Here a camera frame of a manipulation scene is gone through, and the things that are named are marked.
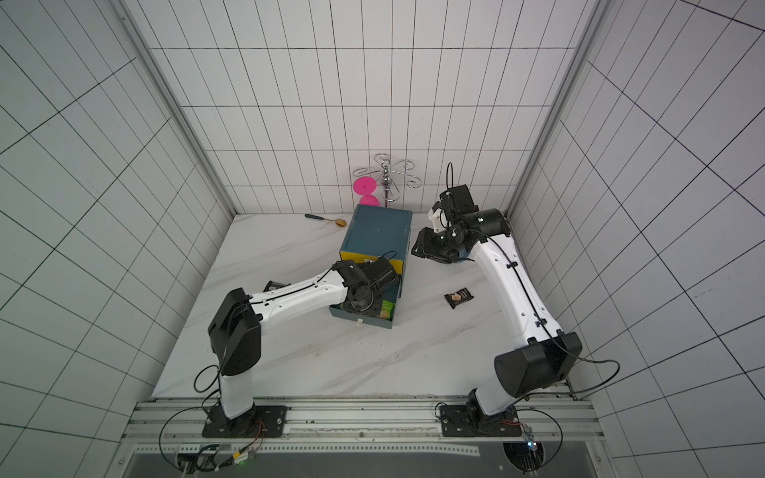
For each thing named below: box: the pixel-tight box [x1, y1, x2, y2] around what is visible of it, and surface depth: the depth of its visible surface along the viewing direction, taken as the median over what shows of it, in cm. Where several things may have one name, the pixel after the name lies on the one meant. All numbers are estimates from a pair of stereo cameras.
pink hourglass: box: [352, 176, 381, 208], surface depth 90 cm
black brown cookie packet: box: [444, 286, 475, 310], surface depth 97 cm
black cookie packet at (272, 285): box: [261, 279, 291, 293], surface depth 100 cm
